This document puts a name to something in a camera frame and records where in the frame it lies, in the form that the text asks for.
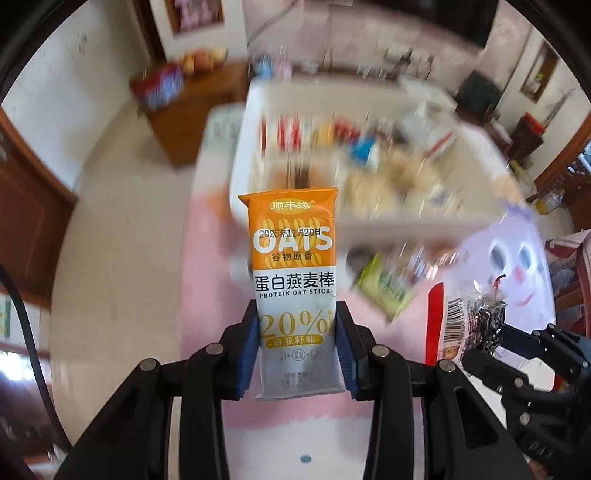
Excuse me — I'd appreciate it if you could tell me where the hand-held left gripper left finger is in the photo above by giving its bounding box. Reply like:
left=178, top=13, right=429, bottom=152
left=53, top=299, right=260, bottom=480

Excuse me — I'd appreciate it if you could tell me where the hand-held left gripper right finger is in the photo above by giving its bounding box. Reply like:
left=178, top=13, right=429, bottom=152
left=335, top=300, right=536, bottom=480

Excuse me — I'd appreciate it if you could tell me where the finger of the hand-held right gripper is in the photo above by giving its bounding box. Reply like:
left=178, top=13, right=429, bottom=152
left=501, top=323, right=591, bottom=372
left=462, top=348, right=575, bottom=418

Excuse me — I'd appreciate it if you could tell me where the red white barcode snack packet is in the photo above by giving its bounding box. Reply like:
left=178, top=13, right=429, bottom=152
left=426, top=281, right=508, bottom=363

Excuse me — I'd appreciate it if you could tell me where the orange white oat bar packet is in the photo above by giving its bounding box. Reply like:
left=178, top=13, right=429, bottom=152
left=238, top=187, right=347, bottom=400

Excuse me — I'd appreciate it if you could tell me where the white storage box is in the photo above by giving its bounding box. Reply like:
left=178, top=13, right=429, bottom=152
left=228, top=76, right=513, bottom=241

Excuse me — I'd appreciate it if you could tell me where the pink bunny print tablecloth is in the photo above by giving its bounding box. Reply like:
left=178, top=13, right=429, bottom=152
left=180, top=104, right=561, bottom=435

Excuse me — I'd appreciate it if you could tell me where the green snack packet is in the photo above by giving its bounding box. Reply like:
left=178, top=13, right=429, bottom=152
left=355, top=253, right=416, bottom=324

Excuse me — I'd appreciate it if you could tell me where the red white cloth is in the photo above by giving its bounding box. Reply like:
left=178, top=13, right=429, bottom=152
left=545, top=228, right=591, bottom=315

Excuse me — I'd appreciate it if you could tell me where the wooden display cabinet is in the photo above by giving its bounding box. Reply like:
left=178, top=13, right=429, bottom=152
left=536, top=138, right=591, bottom=232

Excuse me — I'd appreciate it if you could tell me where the pile of snack packets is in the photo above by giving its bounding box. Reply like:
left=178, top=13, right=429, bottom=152
left=261, top=99, right=465, bottom=213

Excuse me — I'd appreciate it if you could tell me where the red black bin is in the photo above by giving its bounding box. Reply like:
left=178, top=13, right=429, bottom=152
left=508, top=113, right=546, bottom=160

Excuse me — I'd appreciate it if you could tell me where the wooden door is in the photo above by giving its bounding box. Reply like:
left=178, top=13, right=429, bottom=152
left=0, top=111, right=77, bottom=310

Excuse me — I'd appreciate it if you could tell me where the black bag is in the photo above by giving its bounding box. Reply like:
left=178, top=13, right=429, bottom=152
left=455, top=69, right=503, bottom=121

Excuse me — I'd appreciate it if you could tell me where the red gift box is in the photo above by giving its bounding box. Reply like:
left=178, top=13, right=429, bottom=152
left=130, top=64, right=185, bottom=112

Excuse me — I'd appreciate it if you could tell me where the fruit bowl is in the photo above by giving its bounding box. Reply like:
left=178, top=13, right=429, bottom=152
left=178, top=46, right=229, bottom=75

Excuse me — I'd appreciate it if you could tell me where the black television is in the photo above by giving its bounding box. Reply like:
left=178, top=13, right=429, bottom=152
left=455, top=0, right=500, bottom=47

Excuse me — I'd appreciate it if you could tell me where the black cable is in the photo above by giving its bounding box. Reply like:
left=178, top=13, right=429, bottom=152
left=0, top=263, right=72, bottom=450

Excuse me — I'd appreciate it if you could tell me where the wooden wall shelf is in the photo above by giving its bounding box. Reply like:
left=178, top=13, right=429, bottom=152
left=521, top=41, right=561, bottom=103

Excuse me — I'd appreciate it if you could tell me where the framed wall picture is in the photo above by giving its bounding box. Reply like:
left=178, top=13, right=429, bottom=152
left=164, top=0, right=225, bottom=35

